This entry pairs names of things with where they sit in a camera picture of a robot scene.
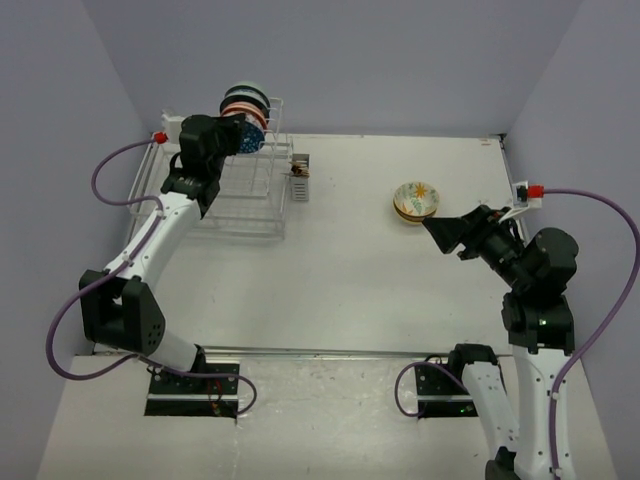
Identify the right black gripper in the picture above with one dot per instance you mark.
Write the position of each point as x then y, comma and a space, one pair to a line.
478, 226

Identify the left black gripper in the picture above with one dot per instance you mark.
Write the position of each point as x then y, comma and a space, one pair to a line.
231, 126

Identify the dark teal white bowl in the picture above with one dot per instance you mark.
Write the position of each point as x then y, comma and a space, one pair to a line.
252, 138

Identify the salmon pink patterned bowl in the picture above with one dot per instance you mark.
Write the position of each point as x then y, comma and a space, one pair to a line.
246, 108

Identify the pink leaf patterned bowl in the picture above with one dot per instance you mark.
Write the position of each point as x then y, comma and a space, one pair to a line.
399, 212

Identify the yellow teal patterned bowl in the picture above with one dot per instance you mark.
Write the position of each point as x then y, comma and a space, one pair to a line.
414, 221

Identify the yellow star patterned bowl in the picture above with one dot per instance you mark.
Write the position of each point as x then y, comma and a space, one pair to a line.
416, 198

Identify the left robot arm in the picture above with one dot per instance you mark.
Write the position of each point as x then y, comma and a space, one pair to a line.
118, 305

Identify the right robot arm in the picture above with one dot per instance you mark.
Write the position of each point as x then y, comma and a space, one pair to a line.
531, 440

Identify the black rimmed bowl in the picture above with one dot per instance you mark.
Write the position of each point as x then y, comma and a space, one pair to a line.
247, 95

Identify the pale green bowl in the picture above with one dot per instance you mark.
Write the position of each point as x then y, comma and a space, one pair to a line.
248, 85

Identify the brown cutlery bundle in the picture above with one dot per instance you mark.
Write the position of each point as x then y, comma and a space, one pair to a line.
298, 170

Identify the grey cutlery holder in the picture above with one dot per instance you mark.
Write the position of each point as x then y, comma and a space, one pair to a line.
300, 186

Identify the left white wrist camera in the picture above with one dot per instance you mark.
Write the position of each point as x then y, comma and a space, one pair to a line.
172, 125

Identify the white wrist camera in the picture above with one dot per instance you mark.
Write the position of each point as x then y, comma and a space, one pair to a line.
172, 125
525, 197

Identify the white wire dish rack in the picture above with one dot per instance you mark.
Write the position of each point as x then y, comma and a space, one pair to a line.
254, 188

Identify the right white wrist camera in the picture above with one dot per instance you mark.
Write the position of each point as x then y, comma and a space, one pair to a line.
525, 197

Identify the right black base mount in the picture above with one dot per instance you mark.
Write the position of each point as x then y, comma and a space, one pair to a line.
439, 396

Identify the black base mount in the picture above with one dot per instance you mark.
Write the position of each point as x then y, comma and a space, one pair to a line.
439, 396
176, 396

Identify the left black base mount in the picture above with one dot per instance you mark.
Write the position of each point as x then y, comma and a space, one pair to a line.
176, 396

